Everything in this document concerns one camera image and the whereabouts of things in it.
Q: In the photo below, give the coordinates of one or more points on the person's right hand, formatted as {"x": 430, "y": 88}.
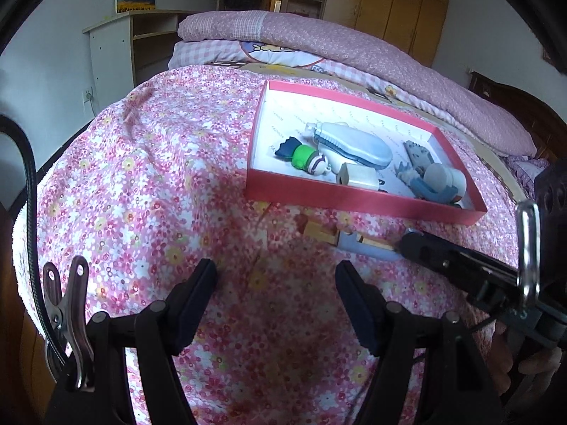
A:
{"x": 531, "y": 363}

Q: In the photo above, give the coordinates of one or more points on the white shelf desk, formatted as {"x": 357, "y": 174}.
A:
{"x": 110, "y": 48}

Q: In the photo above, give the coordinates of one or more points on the purple pillow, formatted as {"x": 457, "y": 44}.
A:
{"x": 527, "y": 170}

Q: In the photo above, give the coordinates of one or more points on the metal spring clip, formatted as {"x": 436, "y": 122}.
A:
{"x": 71, "y": 318}

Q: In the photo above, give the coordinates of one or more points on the folded pink quilt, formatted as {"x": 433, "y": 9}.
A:
{"x": 354, "y": 44}

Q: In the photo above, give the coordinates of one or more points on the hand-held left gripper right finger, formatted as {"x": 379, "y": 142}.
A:
{"x": 354, "y": 301}

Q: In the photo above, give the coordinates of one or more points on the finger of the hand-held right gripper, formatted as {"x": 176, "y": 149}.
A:
{"x": 421, "y": 248}

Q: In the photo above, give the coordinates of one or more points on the white plastic case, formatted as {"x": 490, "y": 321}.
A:
{"x": 359, "y": 177}

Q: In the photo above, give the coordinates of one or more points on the grey toy building plate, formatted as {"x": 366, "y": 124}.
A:
{"x": 417, "y": 155}

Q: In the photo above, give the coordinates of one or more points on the green-capped doll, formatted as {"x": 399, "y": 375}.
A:
{"x": 303, "y": 157}

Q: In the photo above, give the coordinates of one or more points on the pink cardboard box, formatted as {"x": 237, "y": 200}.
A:
{"x": 354, "y": 201}

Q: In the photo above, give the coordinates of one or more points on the wooden wardrobe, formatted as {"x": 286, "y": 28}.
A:
{"x": 390, "y": 4}

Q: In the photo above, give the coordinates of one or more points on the brown and blue toy piece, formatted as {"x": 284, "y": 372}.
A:
{"x": 319, "y": 230}

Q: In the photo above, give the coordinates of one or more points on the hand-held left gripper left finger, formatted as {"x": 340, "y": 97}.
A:
{"x": 199, "y": 301}

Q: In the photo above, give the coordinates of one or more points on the pink checked cartoon pillow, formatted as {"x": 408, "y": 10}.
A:
{"x": 212, "y": 53}

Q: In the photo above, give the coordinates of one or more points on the pink floral bedsheet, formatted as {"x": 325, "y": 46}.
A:
{"x": 155, "y": 177}

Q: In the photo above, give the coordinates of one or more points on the blue dress figurine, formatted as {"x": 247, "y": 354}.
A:
{"x": 425, "y": 190}

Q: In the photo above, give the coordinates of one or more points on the light blue teardrop case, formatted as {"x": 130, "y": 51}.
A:
{"x": 359, "y": 146}

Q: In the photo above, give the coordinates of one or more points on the white wall socket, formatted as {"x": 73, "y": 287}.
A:
{"x": 89, "y": 95}

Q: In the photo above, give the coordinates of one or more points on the dark wooden headboard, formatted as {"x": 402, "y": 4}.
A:
{"x": 522, "y": 106}

